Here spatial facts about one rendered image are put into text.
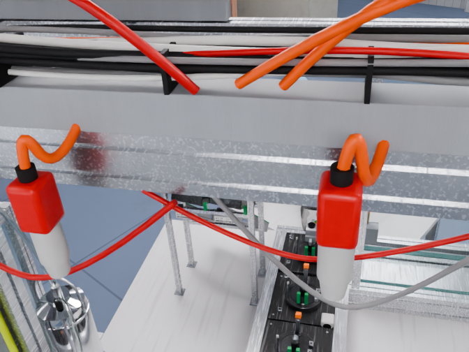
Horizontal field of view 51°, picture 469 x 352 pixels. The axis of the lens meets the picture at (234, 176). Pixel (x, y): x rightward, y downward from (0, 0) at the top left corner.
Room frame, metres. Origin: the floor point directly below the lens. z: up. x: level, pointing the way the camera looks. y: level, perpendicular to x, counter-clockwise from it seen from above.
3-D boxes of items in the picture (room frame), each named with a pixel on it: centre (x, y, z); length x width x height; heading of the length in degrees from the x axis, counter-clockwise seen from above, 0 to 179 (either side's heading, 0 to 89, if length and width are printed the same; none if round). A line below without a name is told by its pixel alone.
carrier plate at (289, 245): (1.57, -0.30, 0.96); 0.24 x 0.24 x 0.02; 75
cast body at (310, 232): (1.56, -0.30, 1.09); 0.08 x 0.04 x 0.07; 165
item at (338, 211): (0.46, -0.14, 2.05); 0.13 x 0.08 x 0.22; 165
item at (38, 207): (0.57, 0.24, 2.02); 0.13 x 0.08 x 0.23; 165
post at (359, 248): (1.37, -0.44, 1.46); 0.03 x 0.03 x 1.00; 75
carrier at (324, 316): (1.32, -0.23, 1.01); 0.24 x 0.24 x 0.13; 75
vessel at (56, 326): (0.95, 0.49, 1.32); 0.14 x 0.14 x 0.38
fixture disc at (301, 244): (1.57, -0.30, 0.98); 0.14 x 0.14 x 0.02
